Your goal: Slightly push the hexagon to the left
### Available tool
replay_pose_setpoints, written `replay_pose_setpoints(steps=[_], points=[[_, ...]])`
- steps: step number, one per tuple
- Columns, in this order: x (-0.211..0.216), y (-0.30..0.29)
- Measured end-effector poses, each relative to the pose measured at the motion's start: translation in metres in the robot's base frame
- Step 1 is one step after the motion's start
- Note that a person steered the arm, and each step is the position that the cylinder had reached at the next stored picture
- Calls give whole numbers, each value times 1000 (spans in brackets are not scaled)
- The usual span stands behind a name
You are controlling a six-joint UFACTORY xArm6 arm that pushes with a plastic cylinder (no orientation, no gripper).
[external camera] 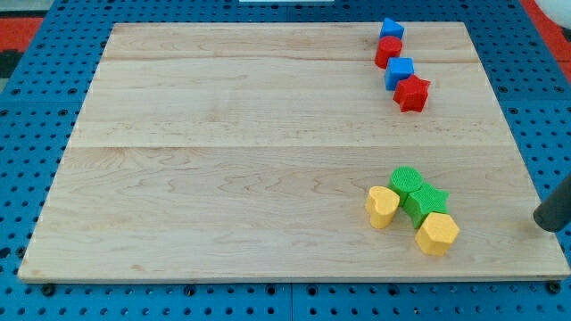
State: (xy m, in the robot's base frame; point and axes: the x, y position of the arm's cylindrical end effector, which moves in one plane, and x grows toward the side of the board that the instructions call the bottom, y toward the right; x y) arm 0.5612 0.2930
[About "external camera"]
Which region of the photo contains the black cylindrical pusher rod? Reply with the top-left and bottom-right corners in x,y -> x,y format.
533,176 -> 570,233

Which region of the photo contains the yellow hexagon block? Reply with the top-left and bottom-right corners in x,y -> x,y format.
415,212 -> 460,256

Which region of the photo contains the green star block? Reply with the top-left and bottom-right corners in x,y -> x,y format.
402,183 -> 450,229

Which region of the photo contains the green cylinder block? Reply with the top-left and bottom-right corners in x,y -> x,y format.
388,166 -> 424,207

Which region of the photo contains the yellow heart block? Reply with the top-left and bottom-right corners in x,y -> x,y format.
365,186 -> 401,229

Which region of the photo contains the red star block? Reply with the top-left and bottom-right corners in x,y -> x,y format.
393,75 -> 431,112

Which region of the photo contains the white object top right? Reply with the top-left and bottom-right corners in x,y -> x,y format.
535,0 -> 571,29

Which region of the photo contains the blue cube block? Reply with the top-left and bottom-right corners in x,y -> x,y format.
385,57 -> 415,91

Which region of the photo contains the red cylinder block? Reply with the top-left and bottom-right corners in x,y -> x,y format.
375,36 -> 402,70

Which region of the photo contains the blue triangle block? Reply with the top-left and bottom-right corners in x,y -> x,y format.
379,17 -> 405,39

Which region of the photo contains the wooden board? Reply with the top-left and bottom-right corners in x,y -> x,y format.
18,22 -> 570,284

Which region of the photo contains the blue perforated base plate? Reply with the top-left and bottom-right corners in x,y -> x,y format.
1,0 -> 570,320

